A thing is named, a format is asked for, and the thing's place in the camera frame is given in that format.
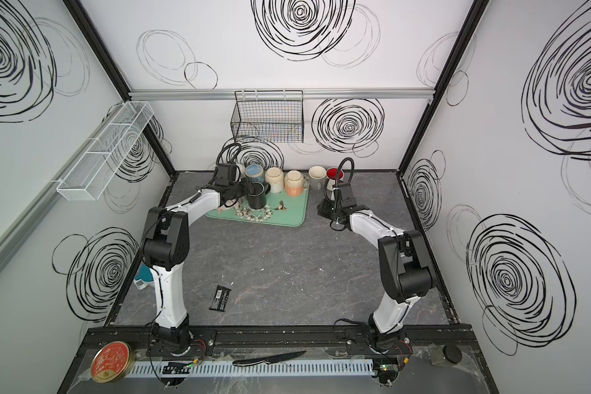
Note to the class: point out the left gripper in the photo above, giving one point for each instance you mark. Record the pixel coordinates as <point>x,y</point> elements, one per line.
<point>248,187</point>

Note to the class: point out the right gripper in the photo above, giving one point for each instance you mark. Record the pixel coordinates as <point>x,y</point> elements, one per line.
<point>321,210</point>

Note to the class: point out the black mug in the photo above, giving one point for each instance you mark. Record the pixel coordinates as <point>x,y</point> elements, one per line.
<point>257,196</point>

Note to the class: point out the cream white mug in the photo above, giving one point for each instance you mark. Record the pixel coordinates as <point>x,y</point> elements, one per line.
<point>333,174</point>

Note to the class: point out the green floral tray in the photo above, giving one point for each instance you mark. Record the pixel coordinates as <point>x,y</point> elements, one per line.
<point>280,209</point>

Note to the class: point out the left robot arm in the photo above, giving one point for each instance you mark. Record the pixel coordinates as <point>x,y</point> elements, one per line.
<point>165,246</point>

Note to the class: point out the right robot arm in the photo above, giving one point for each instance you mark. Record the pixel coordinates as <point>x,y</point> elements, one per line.
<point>405,266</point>

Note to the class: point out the blue mug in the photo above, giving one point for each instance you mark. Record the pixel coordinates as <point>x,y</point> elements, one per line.
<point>255,173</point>

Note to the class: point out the speckled cream mug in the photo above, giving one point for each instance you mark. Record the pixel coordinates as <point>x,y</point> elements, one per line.
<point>274,176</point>

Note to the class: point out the orange cream mug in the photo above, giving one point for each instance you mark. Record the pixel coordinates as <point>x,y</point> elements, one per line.
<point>294,183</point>

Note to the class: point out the teal white cup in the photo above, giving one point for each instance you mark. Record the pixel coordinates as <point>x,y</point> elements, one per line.
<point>143,278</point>

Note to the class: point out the white mesh shelf basket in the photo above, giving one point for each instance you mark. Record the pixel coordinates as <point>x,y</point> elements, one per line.
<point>88,178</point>

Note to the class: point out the black knife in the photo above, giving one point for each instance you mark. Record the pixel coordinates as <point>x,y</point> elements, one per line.
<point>274,359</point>

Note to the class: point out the dark lidded jar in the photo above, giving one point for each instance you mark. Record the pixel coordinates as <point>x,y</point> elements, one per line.
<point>445,355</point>

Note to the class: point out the red round tin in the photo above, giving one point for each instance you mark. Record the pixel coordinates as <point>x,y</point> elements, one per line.
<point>111,362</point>

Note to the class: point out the black wire basket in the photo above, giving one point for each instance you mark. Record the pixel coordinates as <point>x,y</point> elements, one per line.
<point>272,115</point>

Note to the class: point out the white slotted cable duct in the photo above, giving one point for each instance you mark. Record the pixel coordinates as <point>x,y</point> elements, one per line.
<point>226,369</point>

